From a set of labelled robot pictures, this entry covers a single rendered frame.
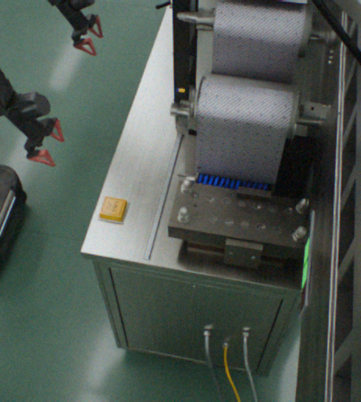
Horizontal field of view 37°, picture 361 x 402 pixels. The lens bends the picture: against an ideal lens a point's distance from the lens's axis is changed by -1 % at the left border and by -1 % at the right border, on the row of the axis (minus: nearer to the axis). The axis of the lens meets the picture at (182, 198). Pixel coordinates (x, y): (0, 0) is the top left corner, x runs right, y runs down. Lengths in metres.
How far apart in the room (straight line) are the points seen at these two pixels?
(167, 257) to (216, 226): 0.19
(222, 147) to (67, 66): 2.19
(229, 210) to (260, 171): 0.14
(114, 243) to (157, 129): 0.47
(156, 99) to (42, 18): 2.11
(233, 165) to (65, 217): 1.42
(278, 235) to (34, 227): 1.59
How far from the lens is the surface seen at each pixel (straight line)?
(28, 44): 3.78
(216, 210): 1.51
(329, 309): 0.95
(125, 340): 2.22
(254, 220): 1.50
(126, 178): 1.74
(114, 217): 1.64
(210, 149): 1.49
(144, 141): 1.84
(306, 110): 1.42
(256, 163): 1.51
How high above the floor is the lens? 2.28
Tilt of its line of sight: 55 degrees down
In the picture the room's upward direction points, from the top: straight up
